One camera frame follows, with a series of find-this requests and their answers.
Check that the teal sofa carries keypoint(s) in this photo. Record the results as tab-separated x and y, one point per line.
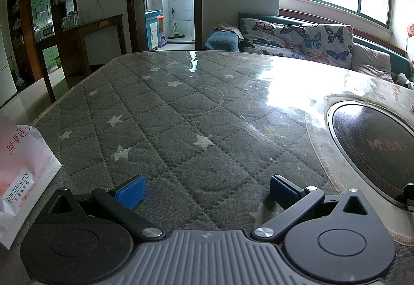
397	60

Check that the white microwave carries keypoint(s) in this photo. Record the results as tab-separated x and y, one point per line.
48	32

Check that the beige cushion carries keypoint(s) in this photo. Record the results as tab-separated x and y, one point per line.
372	60

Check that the round black induction cooker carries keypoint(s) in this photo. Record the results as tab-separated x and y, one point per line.
372	149

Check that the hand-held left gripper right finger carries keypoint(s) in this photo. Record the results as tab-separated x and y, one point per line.
284	191

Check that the beige folded cloth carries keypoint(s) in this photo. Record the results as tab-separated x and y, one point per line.
229	29

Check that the purple plastic stool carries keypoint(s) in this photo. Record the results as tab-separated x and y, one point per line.
162	38

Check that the blue towel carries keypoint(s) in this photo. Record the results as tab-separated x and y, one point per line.
221	41

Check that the green basket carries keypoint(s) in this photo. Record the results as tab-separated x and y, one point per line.
57	62

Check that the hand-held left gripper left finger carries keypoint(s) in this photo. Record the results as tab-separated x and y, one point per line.
131	191

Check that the pink white tissue pack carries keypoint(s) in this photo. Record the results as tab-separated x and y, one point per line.
22	181

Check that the pink plush toy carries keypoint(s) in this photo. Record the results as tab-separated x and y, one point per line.
412	65

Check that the upright butterfly print cushion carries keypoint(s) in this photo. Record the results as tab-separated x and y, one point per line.
328	45

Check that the mop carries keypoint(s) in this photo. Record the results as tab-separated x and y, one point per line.
177	35

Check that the colourful pinwheel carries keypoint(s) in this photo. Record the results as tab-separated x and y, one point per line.
410	31

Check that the blue bathroom cabinet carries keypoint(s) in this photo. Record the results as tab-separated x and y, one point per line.
152	31

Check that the dark wooden sideboard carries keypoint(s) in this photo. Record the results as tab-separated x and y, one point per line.
87	33

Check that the grey plush toy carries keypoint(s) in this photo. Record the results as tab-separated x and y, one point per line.
403	79

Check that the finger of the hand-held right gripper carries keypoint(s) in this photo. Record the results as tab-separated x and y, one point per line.
408	196

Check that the broom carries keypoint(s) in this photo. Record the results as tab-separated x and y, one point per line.
17	76

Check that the glass jar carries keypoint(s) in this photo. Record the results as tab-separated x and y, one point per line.
73	19
65	23

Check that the dark wooden door frame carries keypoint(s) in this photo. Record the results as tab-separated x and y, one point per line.
134	0

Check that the flat butterfly print cushion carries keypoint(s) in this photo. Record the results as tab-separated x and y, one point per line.
271	36

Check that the dark wooden shelving unit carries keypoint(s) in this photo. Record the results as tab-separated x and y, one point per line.
24	23

